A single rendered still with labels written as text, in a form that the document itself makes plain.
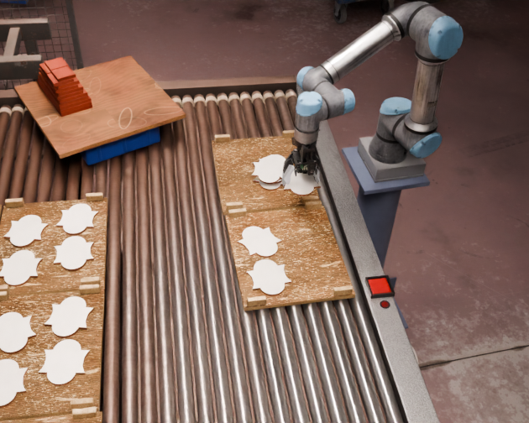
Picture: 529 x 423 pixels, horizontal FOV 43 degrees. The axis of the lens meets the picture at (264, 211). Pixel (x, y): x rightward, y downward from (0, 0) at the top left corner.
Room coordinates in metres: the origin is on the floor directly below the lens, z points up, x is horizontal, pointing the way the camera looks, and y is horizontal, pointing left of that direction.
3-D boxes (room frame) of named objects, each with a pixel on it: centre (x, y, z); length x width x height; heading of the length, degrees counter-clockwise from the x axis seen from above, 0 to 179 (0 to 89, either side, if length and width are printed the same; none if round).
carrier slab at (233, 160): (1.91, 0.01, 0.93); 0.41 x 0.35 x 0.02; 11
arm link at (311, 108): (1.69, -0.12, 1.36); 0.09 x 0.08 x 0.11; 121
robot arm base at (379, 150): (2.06, -0.47, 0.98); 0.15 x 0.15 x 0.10
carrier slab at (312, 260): (1.50, -0.08, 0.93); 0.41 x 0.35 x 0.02; 12
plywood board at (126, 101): (2.16, 0.67, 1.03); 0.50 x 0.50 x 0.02; 35
